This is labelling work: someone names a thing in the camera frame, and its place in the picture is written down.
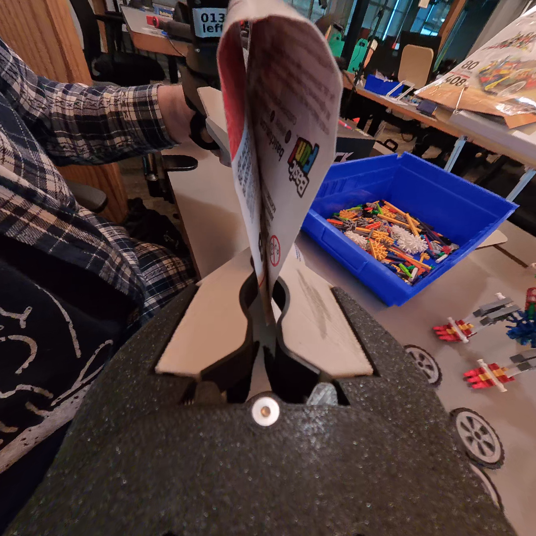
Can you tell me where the red yellow grey toy assembly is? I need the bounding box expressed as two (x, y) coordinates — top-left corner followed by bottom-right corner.
(433, 293), (521, 344)
(463, 352), (536, 393)

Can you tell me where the blue connector toy cluster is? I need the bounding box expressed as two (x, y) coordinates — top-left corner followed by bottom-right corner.
(506, 289), (536, 348)

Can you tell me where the beige chair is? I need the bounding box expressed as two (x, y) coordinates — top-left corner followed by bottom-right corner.
(396, 44), (435, 89)

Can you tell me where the pile of colourful toy pieces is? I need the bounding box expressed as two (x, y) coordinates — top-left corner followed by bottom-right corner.
(327, 200), (457, 285)

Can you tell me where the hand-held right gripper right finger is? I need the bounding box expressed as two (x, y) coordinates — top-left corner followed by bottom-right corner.
(275, 248), (374, 382)

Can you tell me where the printed toy model leaflet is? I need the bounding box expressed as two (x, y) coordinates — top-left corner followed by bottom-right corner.
(216, 0), (344, 294)

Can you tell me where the person's clothed body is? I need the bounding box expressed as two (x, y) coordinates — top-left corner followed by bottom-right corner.
(0, 143), (202, 503)

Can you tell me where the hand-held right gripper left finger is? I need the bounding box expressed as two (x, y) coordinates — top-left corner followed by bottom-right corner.
(156, 249), (262, 384)

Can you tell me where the person's left hand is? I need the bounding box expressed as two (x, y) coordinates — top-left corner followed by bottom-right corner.
(158, 84), (197, 146)

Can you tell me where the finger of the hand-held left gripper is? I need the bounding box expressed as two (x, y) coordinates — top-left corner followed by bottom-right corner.
(199, 87), (234, 166)

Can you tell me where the person's left forearm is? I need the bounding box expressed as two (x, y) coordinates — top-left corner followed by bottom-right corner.
(0, 38), (178, 168)

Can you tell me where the blue plastic bin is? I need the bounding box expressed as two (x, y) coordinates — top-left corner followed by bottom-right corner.
(302, 153), (519, 307)

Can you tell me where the wooden post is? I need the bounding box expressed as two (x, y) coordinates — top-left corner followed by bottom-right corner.
(0, 0), (128, 222)

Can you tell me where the toy set packaging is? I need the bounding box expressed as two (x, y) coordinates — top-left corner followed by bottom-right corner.
(417, 9), (536, 128)

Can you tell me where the black bag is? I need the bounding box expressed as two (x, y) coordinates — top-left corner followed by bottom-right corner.
(126, 201), (190, 253)

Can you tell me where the black office chair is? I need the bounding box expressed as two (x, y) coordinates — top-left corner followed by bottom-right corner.
(71, 0), (168, 84)

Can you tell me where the small blue tray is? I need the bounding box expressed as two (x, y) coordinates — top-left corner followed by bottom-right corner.
(365, 76), (403, 98)

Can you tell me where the grey toy wheel black tire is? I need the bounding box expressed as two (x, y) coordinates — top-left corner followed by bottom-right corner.
(469, 463), (504, 511)
(405, 344), (442, 387)
(451, 408), (506, 470)

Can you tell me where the black cardboard box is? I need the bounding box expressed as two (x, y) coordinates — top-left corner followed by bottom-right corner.
(335, 118), (377, 161)

